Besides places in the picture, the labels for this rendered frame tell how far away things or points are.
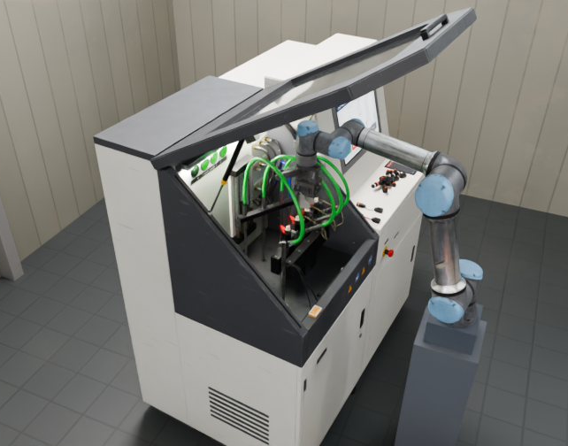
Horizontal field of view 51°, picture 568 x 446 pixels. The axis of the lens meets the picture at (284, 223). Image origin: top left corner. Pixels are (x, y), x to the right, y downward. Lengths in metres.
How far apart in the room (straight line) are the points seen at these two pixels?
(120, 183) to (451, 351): 1.37
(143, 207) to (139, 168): 0.16
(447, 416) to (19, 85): 2.99
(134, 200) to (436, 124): 2.93
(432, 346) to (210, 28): 3.47
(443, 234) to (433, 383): 0.72
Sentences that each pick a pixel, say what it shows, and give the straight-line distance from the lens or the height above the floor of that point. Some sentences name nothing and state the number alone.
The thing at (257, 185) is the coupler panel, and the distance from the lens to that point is 2.58.
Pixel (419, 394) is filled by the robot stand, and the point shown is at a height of 0.54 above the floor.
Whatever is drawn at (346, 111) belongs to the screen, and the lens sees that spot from 2.68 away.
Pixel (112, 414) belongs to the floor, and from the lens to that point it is 3.17.
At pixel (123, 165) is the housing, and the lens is 2.15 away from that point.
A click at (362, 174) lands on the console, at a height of 1.02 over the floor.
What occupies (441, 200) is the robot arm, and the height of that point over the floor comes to 1.48.
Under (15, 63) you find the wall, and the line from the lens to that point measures 3.92.
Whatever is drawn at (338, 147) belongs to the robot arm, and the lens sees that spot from 1.98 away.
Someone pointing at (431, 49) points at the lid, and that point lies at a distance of 1.59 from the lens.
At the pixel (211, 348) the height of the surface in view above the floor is 0.68.
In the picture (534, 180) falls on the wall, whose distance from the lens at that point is 4.74.
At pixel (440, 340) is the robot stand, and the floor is 0.83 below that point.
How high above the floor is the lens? 2.43
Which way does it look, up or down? 34 degrees down
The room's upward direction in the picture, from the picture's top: 1 degrees clockwise
